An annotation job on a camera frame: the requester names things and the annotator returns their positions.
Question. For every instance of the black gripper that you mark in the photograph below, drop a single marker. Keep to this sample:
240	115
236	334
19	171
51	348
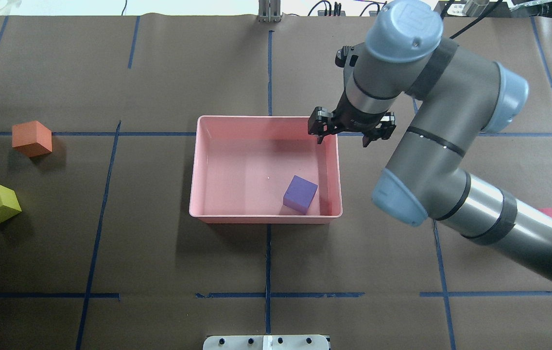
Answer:
356	121

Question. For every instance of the purple foam block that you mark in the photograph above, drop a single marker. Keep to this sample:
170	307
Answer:
300	194

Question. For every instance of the orange foam block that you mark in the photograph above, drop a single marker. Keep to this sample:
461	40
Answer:
32	139

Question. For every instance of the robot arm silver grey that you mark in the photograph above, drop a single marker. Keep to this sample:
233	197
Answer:
462	95

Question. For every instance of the pink plastic bin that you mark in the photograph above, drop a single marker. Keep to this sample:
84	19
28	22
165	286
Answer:
243	166

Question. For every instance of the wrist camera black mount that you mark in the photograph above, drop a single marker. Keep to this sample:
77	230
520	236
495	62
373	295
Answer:
347	56

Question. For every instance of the aluminium frame post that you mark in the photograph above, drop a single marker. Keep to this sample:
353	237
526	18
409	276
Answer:
269	11

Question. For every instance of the white pedestal post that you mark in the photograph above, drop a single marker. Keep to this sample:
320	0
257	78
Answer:
268	342

